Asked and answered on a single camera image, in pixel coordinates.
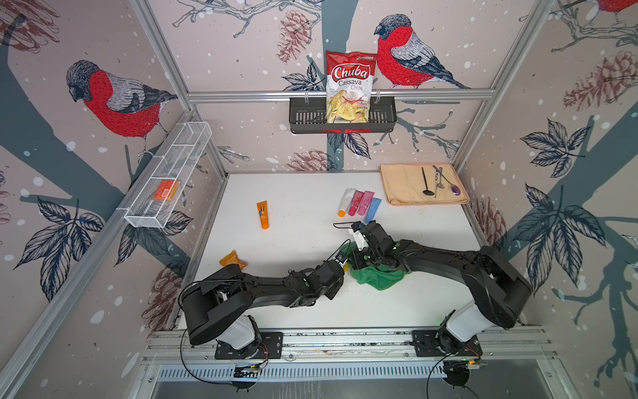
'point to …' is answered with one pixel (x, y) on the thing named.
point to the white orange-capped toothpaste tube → (345, 200)
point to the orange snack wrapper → (233, 258)
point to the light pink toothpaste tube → (365, 201)
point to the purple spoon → (454, 188)
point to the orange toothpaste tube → (263, 214)
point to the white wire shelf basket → (149, 204)
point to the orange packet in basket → (166, 189)
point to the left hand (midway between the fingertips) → (339, 273)
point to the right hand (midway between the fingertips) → (346, 258)
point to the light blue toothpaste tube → (373, 209)
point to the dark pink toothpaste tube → (356, 199)
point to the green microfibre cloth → (381, 277)
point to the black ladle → (427, 191)
